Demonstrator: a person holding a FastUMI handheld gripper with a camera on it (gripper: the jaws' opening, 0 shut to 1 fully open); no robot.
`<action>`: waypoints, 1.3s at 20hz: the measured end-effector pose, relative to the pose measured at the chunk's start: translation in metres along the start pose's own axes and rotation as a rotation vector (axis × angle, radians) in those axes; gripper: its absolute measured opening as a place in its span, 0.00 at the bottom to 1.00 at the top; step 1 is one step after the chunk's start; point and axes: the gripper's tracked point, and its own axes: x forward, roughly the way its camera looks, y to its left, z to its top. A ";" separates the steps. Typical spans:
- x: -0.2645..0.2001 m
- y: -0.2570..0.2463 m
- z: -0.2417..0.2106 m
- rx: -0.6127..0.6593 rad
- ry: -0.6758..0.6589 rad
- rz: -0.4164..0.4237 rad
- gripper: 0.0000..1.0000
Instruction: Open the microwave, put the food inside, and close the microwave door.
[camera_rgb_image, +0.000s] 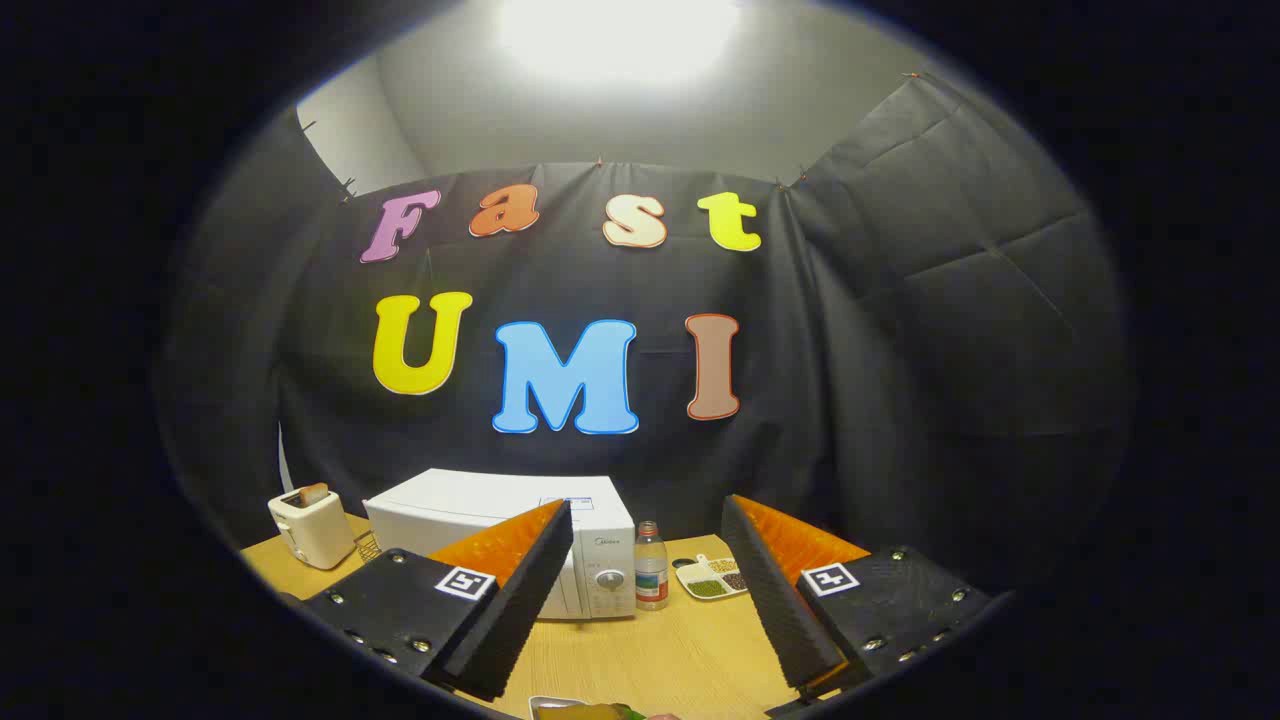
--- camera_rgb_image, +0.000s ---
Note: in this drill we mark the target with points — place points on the black backdrop cloth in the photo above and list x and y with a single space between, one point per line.
850 400

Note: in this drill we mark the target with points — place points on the cream toaster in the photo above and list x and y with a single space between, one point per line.
315 535

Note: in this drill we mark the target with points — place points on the lettuce sandwich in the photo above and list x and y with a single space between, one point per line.
585 713

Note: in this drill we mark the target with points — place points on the toasted bread slice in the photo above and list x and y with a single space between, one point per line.
314 494

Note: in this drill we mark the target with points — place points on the white divided bean dish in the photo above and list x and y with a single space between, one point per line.
710 588

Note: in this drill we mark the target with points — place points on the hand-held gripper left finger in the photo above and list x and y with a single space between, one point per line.
520 600

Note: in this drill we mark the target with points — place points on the clear plastic bottle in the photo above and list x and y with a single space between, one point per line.
651 570

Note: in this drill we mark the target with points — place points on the white microwave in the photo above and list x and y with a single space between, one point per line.
450 500

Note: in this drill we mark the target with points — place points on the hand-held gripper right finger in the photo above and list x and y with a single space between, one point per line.
775 590

